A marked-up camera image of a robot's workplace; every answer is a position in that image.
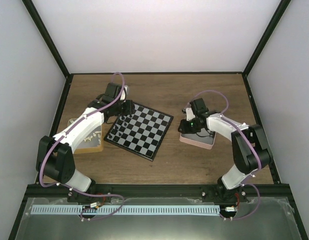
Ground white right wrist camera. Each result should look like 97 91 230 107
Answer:
182 107 196 122

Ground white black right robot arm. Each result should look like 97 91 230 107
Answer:
178 98 273 202

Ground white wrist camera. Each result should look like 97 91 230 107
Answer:
182 107 196 122
120 85 129 101

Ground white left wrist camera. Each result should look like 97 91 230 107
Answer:
120 85 129 101

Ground orange rimmed metal tray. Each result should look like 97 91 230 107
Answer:
65 117 103 154

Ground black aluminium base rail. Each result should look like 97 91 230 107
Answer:
66 183 248 203

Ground black enclosure frame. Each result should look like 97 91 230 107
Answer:
8 0 309 240

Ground black and white chessboard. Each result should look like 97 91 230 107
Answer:
104 103 174 161

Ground white chess pieces in tray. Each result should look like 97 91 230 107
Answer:
83 130 102 144

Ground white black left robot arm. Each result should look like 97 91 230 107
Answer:
36 82 134 202

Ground light blue slotted cable duct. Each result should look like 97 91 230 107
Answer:
31 204 220 216

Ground pink rimmed metal tray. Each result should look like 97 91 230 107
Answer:
179 131 216 150

